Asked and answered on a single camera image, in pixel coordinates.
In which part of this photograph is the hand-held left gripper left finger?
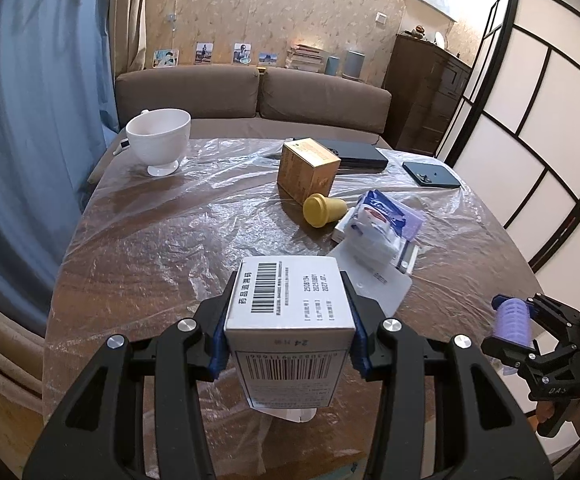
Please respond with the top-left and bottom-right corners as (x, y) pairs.
(22, 270), (238, 480)

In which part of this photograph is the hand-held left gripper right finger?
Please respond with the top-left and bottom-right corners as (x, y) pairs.
(339, 270), (555, 480)

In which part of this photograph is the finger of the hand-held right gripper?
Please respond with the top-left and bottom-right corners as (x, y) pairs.
(481, 332), (580, 370)
(491, 291), (580, 333)

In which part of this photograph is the purple hair roller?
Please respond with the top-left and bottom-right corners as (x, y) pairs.
(492, 297), (536, 348)

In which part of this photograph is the white medicine box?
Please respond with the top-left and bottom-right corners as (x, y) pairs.
(223, 255), (357, 423)

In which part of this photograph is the yellow plastic cup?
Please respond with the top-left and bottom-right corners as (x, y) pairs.
(303, 193), (356, 231)

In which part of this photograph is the brown cardboard box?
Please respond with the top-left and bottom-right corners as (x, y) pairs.
(276, 138), (342, 206)

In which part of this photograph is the white flat card pack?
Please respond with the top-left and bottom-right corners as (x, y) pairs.
(331, 230), (419, 323)

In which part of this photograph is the black framed sliding screen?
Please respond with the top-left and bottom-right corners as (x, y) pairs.
(437, 0), (580, 273)

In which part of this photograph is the dark blue smartphone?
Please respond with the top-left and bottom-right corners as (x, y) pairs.
(402, 161), (462, 190)

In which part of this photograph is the black laptop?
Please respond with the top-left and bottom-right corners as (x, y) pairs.
(290, 137), (389, 172)

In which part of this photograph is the beige curtain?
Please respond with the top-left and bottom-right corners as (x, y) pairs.
(107, 0), (148, 73)
(0, 287), (51, 411)

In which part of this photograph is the white footed cup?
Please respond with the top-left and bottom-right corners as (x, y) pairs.
(125, 108), (192, 177)

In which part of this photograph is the brown sofa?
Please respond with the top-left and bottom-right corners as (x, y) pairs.
(115, 66), (392, 148)

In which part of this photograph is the dark wooden cabinet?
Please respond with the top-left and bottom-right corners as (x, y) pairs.
(382, 32), (473, 157)

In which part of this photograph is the grey speaker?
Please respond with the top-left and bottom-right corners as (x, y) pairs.
(344, 50), (366, 82)

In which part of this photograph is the blue curtain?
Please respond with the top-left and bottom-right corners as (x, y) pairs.
(0, 0), (121, 321)

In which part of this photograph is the stack of books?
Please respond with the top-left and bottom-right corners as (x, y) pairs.
(285, 44), (328, 73)

